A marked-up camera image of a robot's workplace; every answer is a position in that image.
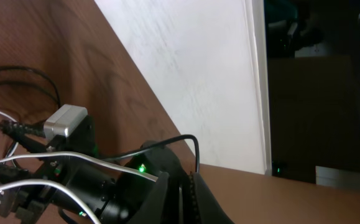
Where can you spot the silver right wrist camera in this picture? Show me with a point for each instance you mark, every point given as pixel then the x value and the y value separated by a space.
pixel 64 121

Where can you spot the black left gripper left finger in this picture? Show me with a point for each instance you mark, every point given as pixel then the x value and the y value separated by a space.
pixel 162 205

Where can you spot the white panel board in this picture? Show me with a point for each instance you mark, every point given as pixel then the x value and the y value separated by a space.
pixel 206 63

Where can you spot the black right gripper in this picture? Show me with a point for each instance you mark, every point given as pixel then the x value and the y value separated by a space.
pixel 97 189

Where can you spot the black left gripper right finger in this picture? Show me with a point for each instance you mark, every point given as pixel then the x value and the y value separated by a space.
pixel 199 204

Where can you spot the brown cardboard box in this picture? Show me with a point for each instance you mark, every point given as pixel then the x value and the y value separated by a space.
pixel 255 198

